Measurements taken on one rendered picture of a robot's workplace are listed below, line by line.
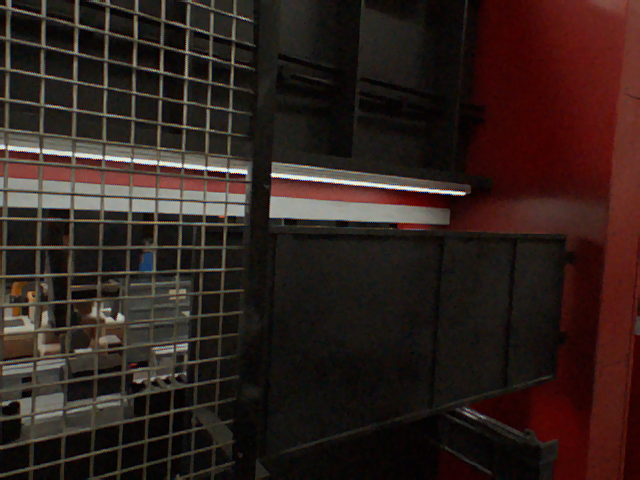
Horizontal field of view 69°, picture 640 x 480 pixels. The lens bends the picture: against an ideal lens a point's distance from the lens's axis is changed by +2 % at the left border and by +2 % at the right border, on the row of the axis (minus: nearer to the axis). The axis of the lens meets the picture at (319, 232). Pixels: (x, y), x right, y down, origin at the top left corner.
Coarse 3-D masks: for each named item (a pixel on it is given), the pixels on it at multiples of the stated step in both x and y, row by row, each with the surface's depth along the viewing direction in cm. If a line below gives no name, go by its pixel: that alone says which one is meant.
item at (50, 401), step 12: (48, 396) 89; (60, 396) 89; (108, 396) 90; (24, 408) 84; (36, 408) 84; (48, 408) 84; (84, 408) 85; (96, 408) 85; (108, 408) 85; (24, 420) 80; (36, 420) 80; (48, 420) 80
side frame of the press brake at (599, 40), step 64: (512, 0) 159; (576, 0) 142; (512, 64) 159; (576, 64) 141; (512, 128) 158; (576, 128) 141; (512, 192) 158; (576, 192) 140; (576, 256) 140; (576, 320) 140; (576, 384) 139; (576, 448) 139
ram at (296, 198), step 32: (32, 160) 101; (64, 160) 105; (96, 160) 108; (0, 192) 99; (96, 192) 109; (128, 192) 113; (160, 192) 117; (192, 192) 122; (224, 192) 127; (288, 192) 138; (320, 192) 144; (352, 192) 152; (384, 192) 159; (416, 192) 168; (448, 224) 179
